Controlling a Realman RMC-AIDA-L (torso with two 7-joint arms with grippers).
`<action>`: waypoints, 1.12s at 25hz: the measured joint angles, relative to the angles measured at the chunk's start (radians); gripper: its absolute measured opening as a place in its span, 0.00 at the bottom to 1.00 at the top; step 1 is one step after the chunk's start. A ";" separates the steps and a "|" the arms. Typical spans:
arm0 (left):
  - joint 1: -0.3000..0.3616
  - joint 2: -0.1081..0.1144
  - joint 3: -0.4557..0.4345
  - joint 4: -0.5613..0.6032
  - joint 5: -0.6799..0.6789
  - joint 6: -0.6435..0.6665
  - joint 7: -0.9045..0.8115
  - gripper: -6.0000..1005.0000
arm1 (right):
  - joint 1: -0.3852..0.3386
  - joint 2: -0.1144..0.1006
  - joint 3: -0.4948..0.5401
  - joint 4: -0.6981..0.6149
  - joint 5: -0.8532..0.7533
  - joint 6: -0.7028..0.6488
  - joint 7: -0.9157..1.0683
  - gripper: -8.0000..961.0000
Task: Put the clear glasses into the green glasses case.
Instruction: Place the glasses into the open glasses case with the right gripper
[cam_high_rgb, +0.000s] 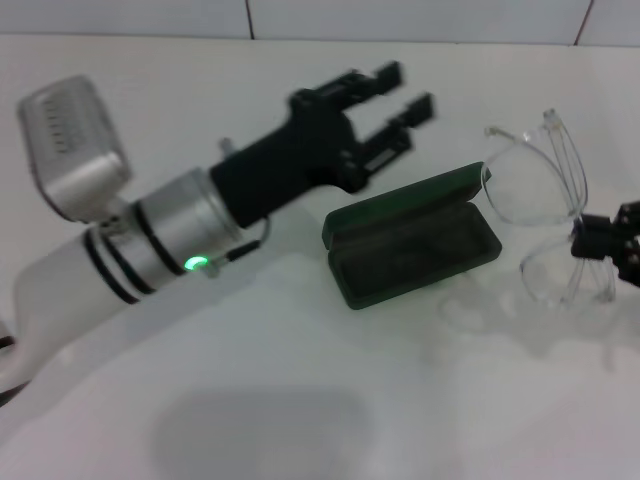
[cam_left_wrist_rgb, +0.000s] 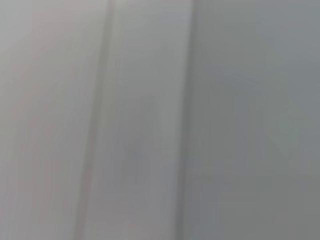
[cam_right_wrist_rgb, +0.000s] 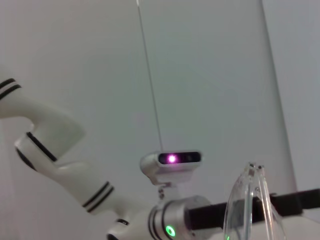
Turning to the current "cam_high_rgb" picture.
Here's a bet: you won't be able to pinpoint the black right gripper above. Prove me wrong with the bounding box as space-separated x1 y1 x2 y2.
572 199 640 289

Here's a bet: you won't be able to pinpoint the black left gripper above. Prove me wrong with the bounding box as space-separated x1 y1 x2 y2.
209 60 434 229

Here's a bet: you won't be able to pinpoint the clear white glasses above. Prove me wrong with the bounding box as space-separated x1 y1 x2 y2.
479 107 619 307

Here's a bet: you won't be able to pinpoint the green glasses case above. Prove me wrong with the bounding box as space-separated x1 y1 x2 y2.
322 160 503 312

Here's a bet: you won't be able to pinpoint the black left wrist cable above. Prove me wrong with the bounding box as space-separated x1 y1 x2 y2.
221 219 272 262

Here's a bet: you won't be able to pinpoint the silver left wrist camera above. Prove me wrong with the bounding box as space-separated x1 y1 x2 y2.
16 74 134 224

